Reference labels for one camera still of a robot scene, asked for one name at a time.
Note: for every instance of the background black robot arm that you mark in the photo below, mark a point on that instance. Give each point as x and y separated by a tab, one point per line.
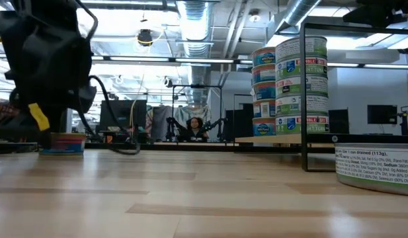
217	125
172	125

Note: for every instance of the black wall screen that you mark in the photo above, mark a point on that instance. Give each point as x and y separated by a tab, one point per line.
382	114

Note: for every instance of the ceiling light rail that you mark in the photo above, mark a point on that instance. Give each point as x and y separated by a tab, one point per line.
203	61

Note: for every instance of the yellow tape tag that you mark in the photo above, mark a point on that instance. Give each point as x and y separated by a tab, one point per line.
39	117

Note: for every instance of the thin wooden board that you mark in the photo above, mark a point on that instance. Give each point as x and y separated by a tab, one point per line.
273	139

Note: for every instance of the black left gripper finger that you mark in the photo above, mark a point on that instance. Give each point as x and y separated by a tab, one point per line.
56	125

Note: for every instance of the black monitor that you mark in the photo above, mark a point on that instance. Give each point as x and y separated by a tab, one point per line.
122	114
339	121

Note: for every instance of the black metal frame stand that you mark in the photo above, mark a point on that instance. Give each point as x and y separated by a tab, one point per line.
197	86

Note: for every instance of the black dome ceiling fixture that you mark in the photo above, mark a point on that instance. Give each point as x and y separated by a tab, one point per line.
145	37

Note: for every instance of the silver ventilation duct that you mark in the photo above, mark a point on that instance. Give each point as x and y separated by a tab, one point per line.
296	13
195	26

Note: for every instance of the person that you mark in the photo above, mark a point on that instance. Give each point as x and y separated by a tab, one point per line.
194	132

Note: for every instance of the black camera on stand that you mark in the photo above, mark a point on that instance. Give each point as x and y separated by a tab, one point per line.
404	124

